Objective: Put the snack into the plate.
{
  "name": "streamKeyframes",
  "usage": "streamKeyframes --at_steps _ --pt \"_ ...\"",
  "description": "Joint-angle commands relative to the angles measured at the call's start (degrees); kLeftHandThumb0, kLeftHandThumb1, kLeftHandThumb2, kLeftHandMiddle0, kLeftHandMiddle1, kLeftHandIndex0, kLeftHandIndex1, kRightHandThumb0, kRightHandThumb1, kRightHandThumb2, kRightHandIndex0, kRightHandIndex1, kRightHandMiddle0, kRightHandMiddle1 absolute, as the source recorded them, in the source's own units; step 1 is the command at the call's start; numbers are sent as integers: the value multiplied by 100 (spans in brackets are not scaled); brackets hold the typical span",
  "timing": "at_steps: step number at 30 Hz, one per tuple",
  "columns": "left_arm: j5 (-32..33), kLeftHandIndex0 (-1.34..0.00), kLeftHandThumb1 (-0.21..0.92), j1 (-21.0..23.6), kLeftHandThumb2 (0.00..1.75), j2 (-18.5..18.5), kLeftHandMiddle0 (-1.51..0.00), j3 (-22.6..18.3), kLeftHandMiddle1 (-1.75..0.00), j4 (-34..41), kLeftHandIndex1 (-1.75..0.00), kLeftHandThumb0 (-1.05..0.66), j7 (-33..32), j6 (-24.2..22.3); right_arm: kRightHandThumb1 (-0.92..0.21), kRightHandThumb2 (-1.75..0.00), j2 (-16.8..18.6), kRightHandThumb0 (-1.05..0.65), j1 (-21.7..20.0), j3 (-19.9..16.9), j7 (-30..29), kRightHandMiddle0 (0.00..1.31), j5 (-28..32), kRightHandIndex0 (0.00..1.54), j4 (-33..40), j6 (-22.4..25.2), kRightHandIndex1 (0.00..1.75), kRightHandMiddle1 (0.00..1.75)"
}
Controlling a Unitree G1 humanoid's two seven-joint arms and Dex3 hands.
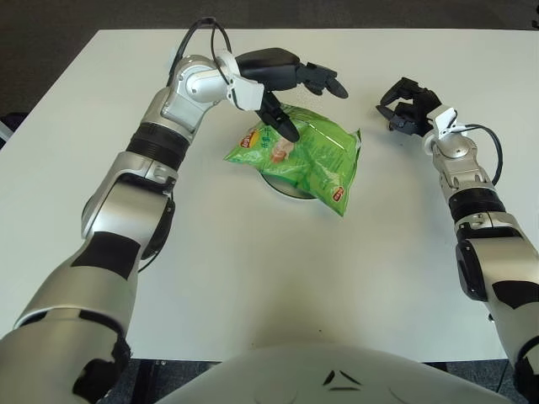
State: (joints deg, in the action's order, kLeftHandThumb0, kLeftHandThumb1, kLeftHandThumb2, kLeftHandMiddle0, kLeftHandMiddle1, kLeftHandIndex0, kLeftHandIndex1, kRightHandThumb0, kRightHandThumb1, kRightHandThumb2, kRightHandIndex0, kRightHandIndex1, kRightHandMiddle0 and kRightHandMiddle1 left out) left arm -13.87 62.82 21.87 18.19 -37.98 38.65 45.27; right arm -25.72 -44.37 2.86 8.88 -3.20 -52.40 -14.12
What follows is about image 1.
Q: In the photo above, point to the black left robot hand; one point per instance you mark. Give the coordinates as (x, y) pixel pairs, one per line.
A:
(269, 67)

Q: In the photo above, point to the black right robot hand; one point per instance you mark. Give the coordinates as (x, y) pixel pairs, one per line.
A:
(417, 107)

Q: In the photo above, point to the green snack bag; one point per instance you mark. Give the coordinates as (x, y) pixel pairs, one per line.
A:
(311, 160)

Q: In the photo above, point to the white plate with black rim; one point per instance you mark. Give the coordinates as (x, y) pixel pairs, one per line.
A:
(282, 189)

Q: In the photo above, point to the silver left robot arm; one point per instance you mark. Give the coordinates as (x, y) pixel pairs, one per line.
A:
(126, 210)

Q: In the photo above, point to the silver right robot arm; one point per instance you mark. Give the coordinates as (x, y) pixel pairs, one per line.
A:
(497, 261)

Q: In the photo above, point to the white furniture edge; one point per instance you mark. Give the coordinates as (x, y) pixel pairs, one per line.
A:
(4, 132)

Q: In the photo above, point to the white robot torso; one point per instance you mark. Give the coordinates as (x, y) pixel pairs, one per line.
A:
(273, 379)

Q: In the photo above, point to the black table leg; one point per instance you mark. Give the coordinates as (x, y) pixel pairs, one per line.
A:
(153, 379)

